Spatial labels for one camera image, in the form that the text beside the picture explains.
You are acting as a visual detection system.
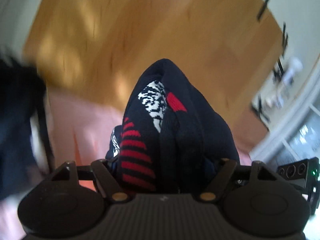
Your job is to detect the black red white patterned garment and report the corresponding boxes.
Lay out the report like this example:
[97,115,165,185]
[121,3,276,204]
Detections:
[106,59,239,194]

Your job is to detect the dark navy clothes pile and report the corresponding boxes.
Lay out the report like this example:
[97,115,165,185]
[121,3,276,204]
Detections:
[1,56,50,200]

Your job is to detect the white framed glass window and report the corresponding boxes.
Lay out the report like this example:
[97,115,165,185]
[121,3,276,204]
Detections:
[249,61,319,163]

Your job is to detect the pink bed sheet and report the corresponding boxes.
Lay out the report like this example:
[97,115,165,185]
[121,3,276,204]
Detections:
[0,89,253,240]

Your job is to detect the wooden headboard panel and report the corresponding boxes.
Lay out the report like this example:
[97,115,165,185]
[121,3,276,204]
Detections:
[22,0,284,131]

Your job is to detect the black tape strips on wall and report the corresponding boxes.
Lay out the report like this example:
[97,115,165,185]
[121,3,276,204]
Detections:
[257,0,269,22]

